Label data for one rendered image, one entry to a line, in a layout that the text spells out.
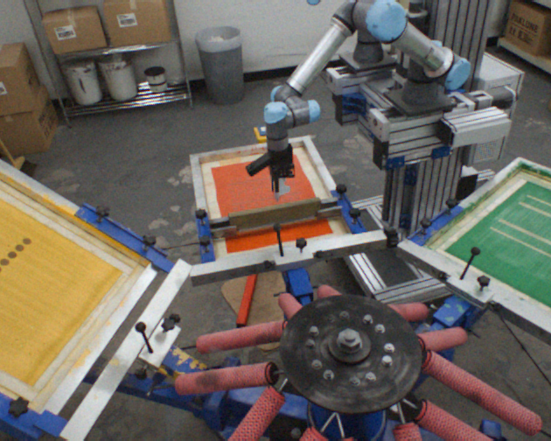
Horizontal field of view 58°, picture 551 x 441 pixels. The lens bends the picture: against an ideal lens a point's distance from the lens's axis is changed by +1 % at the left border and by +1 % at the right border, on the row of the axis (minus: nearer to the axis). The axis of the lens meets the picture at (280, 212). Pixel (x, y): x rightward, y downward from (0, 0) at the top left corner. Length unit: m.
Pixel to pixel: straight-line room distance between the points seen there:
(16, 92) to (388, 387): 4.13
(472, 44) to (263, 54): 3.43
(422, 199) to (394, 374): 1.74
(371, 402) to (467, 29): 1.72
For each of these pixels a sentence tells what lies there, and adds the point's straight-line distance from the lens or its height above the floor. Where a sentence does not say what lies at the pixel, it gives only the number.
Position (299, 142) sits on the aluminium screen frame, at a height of 0.98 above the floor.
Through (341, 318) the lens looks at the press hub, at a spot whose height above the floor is 1.31.
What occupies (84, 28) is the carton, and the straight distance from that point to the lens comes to 4.92.
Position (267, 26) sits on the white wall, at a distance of 5.45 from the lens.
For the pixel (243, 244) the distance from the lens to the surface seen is 1.86.
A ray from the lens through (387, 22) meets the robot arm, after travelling 1.68.
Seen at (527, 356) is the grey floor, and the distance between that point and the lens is 2.88.
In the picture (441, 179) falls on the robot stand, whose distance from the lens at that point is 2.69.
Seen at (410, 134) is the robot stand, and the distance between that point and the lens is 2.16.
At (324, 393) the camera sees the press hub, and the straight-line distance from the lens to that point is 1.02.
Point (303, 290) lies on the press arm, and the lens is 1.55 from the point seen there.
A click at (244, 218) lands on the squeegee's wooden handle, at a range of 1.84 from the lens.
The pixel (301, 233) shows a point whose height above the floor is 0.95.
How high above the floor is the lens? 2.18
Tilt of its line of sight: 38 degrees down
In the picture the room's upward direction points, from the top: 4 degrees counter-clockwise
